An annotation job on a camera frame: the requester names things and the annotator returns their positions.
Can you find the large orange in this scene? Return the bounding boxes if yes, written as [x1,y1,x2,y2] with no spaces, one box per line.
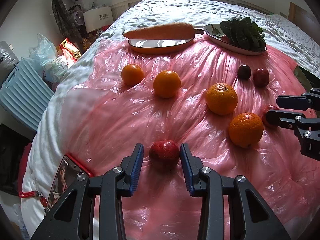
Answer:
[228,112,264,148]
[206,83,238,115]

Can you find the dark plum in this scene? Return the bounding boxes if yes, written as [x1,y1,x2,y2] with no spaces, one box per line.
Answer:
[237,64,252,80]

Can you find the green rectangular tray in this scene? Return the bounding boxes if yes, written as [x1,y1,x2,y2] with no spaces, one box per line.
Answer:
[293,65,320,92]

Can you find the smartphone with red case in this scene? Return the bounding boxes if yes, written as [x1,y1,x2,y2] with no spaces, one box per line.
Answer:
[44,153,94,215]

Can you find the wooden headboard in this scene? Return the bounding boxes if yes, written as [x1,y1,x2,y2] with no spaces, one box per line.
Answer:
[288,2,319,36]

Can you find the pink plastic sheet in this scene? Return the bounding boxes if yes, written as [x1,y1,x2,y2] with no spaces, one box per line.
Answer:
[60,37,319,239]

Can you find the green leafy vegetable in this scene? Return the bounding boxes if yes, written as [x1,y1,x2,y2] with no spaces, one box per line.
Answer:
[220,16,266,52]

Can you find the small orange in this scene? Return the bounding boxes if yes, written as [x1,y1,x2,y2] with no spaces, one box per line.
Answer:
[153,70,181,99]
[121,64,145,86]

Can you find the small orange far left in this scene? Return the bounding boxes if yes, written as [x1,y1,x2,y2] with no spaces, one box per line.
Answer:
[121,64,145,86]

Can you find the white dark-rimmed plate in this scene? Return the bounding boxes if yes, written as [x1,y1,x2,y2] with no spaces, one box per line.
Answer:
[203,23,267,56]

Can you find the light blue suitcase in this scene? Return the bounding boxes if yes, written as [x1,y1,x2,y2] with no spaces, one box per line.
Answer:
[1,59,54,132]

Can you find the orange red snack bag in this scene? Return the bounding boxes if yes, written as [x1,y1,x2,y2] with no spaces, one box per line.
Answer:
[56,38,81,67]

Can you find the orange rimmed plate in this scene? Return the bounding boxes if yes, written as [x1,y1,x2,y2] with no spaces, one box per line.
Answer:
[128,38,194,55]

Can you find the large carrot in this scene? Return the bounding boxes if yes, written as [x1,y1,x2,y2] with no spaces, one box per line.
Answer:
[123,23,204,40]

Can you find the clear plastic bag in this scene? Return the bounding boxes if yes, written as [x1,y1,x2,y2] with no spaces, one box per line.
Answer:
[29,33,57,77]

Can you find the white paper shopping bag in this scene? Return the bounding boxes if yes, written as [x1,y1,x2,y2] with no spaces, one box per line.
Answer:
[84,6,114,33]

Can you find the grey printed plastic bag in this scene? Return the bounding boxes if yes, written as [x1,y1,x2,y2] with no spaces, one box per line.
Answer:
[0,41,19,86]

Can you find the lower white fan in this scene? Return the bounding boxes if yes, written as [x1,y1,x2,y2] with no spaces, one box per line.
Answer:
[71,10,84,28]

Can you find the plaid hanging scarf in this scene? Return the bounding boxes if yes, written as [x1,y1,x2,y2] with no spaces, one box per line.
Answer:
[52,0,84,54]

